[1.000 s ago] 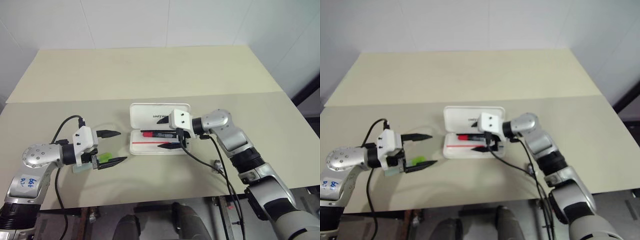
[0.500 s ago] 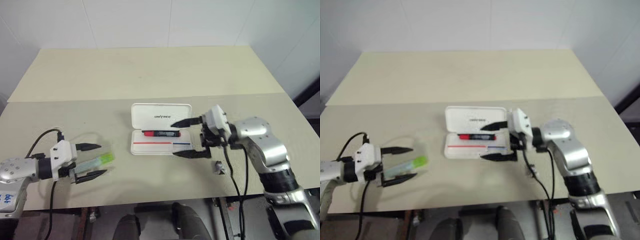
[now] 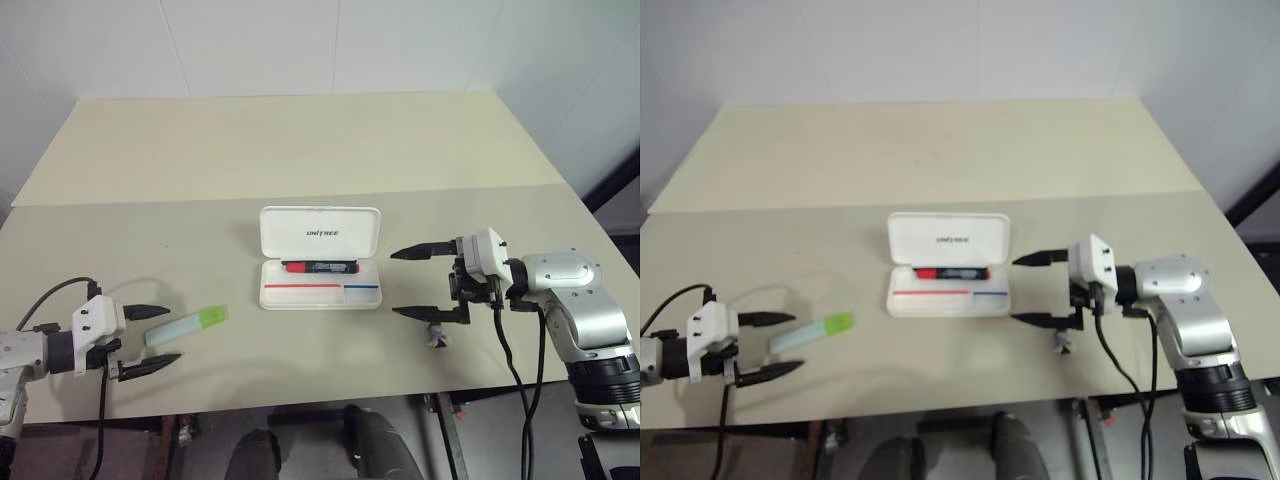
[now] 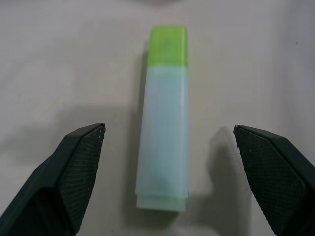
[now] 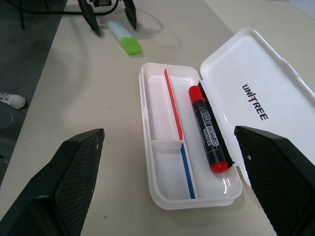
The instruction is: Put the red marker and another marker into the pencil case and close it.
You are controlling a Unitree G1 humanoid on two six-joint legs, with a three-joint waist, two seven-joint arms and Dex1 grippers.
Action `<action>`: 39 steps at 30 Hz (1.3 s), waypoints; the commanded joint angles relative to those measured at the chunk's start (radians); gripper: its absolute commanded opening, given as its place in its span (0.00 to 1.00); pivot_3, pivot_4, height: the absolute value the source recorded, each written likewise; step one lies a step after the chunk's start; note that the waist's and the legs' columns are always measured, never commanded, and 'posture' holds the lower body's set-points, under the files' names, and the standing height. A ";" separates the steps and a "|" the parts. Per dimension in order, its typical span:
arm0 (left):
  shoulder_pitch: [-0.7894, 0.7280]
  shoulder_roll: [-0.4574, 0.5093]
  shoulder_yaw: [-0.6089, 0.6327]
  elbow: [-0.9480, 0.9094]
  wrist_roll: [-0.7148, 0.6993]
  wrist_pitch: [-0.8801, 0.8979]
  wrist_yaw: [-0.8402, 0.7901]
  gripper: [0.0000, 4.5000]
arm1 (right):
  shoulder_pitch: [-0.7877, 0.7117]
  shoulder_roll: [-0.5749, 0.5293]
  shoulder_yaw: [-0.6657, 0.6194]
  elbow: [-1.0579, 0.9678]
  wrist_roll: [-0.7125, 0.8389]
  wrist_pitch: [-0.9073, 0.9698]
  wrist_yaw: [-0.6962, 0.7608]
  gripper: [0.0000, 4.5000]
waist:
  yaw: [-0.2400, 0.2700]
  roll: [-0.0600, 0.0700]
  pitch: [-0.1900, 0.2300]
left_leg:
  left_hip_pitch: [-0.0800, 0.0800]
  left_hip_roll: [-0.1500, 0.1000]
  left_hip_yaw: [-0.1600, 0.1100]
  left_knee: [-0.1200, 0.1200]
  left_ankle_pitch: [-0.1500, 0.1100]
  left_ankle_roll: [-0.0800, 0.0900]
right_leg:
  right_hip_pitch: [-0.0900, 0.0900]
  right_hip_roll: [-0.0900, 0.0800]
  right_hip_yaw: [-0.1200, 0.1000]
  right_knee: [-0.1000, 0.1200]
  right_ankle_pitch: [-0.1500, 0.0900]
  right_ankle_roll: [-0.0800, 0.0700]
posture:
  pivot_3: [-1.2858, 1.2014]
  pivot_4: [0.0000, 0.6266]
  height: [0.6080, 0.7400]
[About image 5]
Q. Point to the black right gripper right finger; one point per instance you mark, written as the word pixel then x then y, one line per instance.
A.
pixel 278 177

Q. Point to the white plastic pencil case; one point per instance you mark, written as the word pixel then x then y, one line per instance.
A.
pixel 221 118

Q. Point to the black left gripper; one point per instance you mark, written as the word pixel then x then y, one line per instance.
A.
pixel 101 2

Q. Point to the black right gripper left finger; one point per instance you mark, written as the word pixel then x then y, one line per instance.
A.
pixel 61 186

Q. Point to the red whiteboard marker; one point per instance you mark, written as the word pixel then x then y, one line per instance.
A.
pixel 208 132

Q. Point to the white sneaker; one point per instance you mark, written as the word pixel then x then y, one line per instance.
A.
pixel 13 99

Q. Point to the green highlighter marker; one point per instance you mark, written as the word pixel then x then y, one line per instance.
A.
pixel 124 37

